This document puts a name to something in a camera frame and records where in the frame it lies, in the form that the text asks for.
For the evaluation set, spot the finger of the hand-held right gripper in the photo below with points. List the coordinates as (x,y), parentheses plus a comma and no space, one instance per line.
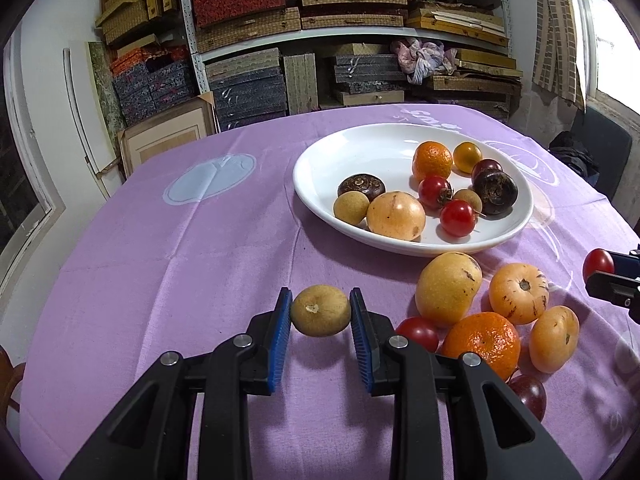
(627,265)
(612,290)

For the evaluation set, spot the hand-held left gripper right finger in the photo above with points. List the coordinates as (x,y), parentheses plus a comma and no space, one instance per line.
(361,345)

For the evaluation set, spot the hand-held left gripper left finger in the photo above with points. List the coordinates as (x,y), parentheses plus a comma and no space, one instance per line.
(280,345)

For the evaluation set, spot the red cherry tomato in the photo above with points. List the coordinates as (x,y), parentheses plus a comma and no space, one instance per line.
(434,191)
(597,262)
(457,217)
(419,332)

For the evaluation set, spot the tan longan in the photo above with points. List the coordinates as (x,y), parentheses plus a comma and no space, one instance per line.
(470,197)
(351,207)
(320,310)

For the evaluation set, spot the pale orange pepino melon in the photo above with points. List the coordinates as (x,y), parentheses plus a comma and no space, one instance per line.
(396,216)
(554,340)

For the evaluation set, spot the striped pepino melon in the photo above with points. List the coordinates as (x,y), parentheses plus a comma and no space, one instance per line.
(518,294)

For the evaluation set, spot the yellow mango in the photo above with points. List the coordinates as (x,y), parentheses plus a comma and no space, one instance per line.
(447,290)

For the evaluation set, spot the orange mandarin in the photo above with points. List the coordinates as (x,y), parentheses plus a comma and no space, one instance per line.
(432,162)
(482,345)

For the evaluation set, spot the dark red plum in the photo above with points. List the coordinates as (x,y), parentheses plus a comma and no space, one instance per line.
(486,165)
(529,395)

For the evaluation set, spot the dark purple mangosteen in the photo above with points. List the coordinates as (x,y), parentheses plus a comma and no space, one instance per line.
(495,192)

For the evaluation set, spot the small dark water chestnut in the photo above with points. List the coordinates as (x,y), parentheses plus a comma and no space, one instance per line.
(361,186)

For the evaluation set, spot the white plate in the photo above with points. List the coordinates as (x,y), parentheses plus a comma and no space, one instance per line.
(370,160)

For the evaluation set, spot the yellow orange cherry tomato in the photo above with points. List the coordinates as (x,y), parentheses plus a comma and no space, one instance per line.
(467,157)

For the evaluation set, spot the purple printed tablecloth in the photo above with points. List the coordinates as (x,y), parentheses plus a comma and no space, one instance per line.
(200,260)

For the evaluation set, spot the dark chair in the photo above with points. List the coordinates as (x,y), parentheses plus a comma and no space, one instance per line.
(610,145)

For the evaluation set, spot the black cloth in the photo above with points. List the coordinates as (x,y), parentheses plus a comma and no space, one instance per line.
(572,155)

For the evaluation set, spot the white framed window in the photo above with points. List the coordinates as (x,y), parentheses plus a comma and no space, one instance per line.
(615,35)
(15,200)

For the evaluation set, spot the stack of worn woven boxes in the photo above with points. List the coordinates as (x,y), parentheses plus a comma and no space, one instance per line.
(470,85)

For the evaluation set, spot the hanging woven mats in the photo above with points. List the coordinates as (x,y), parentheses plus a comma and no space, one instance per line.
(555,35)

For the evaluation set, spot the framed wooden panel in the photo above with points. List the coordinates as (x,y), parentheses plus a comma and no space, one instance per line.
(165,132)

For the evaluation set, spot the light wooden drawer box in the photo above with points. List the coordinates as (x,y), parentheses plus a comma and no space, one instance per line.
(370,97)

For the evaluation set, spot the stack of dark grey boxes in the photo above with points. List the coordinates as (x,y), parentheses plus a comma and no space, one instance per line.
(365,72)
(245,95)

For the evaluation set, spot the upright grey wooden boxes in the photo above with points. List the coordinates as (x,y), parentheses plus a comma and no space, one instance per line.
(300,85)

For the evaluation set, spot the brown wooden chair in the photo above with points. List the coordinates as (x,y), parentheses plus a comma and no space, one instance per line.
(7,375)

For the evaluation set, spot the stack of blue patterned boxes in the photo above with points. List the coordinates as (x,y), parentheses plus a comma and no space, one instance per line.
(150,90)

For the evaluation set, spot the pink crumpled cloth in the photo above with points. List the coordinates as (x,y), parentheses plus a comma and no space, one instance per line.
(425,57)

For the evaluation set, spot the stack of yellow wooden boxes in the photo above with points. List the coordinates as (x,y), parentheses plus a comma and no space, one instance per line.
(450,22)

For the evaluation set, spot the white board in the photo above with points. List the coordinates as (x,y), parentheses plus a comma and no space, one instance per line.
(82,110)

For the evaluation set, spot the white metal shelf rack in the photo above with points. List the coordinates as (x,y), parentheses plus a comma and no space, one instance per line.
(370,33)

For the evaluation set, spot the green marbled panel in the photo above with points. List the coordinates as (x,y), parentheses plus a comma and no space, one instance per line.
(102,85)

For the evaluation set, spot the stack of brown woven boxes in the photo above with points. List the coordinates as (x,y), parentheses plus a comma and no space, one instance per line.
(350,21)

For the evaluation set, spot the large red patterned box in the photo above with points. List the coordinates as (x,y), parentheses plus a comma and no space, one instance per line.
(240,0)

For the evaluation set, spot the stack of yellow woven boxes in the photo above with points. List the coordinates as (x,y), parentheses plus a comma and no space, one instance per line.
(125,20)

